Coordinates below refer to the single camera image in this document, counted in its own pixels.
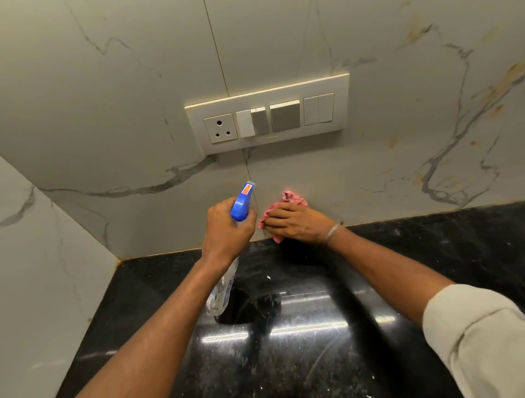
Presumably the person's right hand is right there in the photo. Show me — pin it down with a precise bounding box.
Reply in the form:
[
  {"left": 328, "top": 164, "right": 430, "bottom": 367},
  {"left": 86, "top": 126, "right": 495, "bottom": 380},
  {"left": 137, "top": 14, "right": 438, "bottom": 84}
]
[{"left": 264, "top": 203, "right": 337, "bottom": 246}]

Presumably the person's left hand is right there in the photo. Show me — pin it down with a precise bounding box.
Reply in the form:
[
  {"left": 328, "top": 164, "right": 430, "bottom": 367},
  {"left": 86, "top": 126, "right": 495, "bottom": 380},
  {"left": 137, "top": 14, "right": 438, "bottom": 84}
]
[{"left": 201, "top": 196, "right": 258, "bottom": 267}]

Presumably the pink checked cleaning cloth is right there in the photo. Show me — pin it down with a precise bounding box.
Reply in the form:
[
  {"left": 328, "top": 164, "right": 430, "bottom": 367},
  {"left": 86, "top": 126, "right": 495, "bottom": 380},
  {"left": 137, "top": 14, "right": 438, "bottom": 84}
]
[{"left": 257, "top": 190, "right": 309, "bottom": 245}]

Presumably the clear spray bottle blue nozzle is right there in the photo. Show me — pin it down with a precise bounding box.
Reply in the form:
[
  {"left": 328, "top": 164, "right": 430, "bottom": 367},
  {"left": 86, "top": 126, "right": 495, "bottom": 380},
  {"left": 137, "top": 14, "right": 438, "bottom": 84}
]
[{"left": 205, "top": 181, "right": 256, "bottom": 317}]

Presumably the person's right forearm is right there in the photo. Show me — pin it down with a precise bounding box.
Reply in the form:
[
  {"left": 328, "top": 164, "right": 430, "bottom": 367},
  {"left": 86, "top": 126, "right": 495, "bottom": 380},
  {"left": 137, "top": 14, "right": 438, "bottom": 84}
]
[{"left": 328, "top": 226, "right": 456, "bottom": 329}]

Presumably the person's left forearm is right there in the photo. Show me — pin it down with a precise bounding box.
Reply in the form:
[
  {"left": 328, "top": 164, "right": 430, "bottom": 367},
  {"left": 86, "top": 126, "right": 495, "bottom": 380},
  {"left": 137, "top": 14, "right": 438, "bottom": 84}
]
[{"left": 75, "top": 256, "right": 237, "bottom": 398}]

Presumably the silver bangle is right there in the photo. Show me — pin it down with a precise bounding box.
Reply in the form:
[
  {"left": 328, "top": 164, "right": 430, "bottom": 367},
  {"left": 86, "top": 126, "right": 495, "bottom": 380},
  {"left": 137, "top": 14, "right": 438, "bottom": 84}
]
[{"left": 325, "top": 223, "right": 343, "bottom": 247}]

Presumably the white shirt sleeve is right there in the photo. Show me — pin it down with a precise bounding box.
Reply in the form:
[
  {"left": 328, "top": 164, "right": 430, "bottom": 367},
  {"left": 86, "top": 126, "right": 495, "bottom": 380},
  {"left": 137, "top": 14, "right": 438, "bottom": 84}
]
[{"left": 422, "top": 284, "right": 525, "bottom": 398}]

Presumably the white switch panel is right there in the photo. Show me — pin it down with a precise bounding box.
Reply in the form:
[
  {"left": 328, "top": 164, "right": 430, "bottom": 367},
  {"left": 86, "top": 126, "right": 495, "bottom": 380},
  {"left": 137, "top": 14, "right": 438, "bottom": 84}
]
[{"left": 184, "top": 73, "right": 351, "bottom": 156}]

